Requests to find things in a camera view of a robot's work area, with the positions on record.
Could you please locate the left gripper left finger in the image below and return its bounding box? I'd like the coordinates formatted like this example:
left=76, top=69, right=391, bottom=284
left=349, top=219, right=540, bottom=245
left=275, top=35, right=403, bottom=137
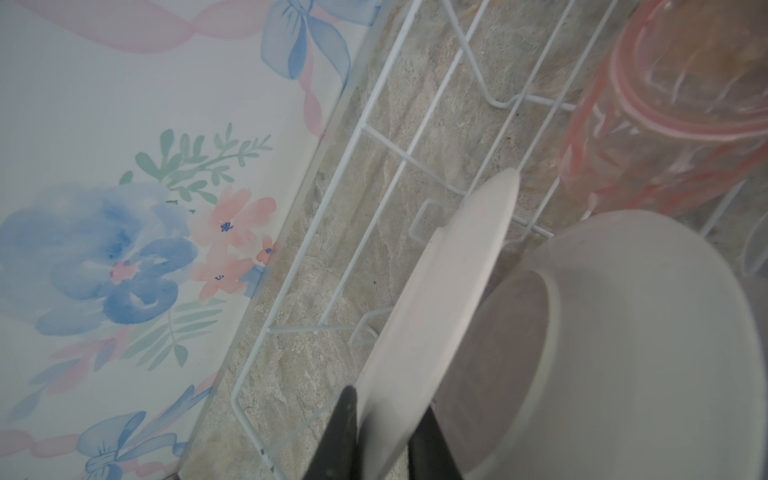
left=303, top=385, right=360, bottom=480

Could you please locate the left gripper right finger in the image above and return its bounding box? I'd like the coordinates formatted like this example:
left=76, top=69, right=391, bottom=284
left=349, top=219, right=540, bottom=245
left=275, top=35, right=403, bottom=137
left=408, top=407, right=463, bottom=480

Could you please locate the green rimmed plate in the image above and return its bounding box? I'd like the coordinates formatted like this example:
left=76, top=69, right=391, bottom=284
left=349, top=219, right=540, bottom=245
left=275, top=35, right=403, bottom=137
left=434, top=210, right=767, bottom=479
left=355, top=168, right=520, bottom=479

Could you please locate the white wire dish rack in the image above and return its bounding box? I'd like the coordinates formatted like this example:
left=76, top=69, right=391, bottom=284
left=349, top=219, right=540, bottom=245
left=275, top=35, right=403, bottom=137
left=230, top=0, right=768, bottom=480

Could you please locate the pink glass cup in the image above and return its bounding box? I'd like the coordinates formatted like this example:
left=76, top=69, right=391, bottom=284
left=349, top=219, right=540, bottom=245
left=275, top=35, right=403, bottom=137
left=558, top=1, right=767, bottom=216

